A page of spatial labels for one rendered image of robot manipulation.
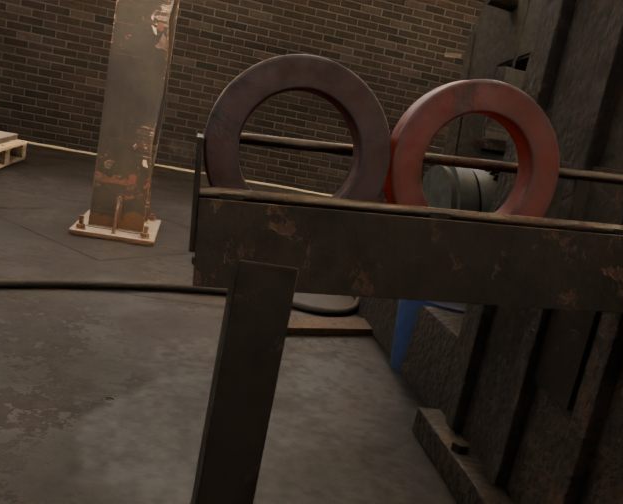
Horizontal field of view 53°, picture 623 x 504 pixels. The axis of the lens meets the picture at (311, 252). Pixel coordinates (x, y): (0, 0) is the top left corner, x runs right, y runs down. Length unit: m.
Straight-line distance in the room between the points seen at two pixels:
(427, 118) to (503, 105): 0.08
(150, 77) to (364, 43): 4.09
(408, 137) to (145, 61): 2.57
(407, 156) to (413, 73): 6.43
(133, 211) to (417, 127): 2.62
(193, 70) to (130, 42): 3.57
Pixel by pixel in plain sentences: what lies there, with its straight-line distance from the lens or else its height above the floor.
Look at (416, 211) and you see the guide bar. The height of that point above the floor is 0.64.
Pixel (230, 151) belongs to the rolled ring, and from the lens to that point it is 0.61.
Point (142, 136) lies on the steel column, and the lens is 3.13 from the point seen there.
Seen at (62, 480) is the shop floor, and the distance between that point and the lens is 1.28.
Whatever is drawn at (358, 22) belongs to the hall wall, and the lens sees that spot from 6.94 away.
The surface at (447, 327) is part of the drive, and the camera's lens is 1.75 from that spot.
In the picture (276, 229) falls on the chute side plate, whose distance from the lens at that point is 0.59.
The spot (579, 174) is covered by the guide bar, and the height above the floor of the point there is 0.71.
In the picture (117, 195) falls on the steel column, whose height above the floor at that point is 0.20.
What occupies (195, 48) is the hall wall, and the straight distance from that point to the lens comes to 6.71.
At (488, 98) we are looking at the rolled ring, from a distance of 0.67.
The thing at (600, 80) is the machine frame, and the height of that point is 0.88.
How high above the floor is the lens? 0.70
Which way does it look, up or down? 11 degrees down
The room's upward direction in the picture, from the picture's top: 11 degrees clockwise
